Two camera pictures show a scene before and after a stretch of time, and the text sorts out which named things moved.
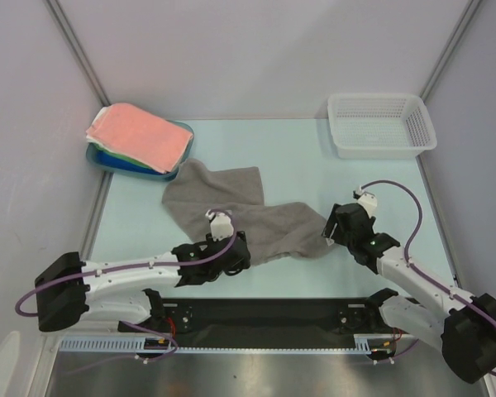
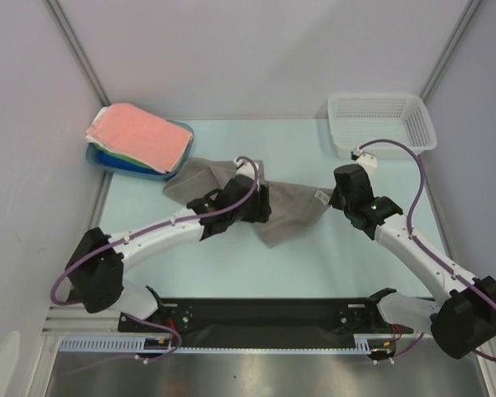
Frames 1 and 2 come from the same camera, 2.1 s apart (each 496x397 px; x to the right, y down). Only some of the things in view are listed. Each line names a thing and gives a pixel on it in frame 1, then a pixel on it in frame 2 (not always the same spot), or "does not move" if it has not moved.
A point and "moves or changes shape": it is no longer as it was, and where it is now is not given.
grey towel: [273, 231] moves or changes shape
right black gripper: [336, 223] -> [341, 198]
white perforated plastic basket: [381, 126] does not move
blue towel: [112, 160] does not move
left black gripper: [242, 264] -> [261, 209]
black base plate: [271, 319] does not move
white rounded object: [2, 366] does not move
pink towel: [142, 136] does not move
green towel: [121, 156] does not move
